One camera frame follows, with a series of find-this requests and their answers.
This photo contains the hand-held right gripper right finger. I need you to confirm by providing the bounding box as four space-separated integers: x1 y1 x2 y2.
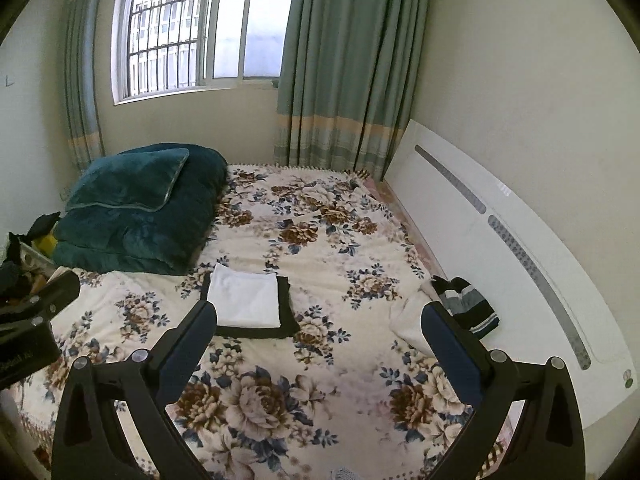
421 301 587 480

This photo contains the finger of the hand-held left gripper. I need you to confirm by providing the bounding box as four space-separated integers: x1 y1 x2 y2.
0 272 82 326

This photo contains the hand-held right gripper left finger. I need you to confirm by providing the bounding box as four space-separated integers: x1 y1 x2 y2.
50 300 223 480

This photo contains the white t-shirt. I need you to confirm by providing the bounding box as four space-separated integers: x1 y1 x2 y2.
206 263 281 329

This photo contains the white pillow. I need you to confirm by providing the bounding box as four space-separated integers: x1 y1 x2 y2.
390 280 451 358

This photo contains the dark striped garment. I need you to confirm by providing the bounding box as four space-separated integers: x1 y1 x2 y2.
431 276 501 335

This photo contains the yellow bag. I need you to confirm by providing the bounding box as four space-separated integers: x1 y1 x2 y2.
32 232 58 257

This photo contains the white bed headboard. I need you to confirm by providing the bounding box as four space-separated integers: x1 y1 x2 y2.
382 119 640 431

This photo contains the black folded garment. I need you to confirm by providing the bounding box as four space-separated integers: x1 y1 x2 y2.
200 272 302 339

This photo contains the teal velvet quilt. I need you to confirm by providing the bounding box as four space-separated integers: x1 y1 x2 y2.
52 144 231 276

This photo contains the teal velvet pillow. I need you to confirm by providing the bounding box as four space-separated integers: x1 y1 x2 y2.
65 147 191 212

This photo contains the floral bed blanket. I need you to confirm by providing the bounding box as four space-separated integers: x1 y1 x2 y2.
10 162 506 480

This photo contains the narrow green curtain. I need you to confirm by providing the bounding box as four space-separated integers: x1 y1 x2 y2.
64 0 109 173

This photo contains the barred window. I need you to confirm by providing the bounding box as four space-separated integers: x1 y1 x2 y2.
111 0 301 107

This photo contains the wide green curtain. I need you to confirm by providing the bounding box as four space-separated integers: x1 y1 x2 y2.
274 0 432 181

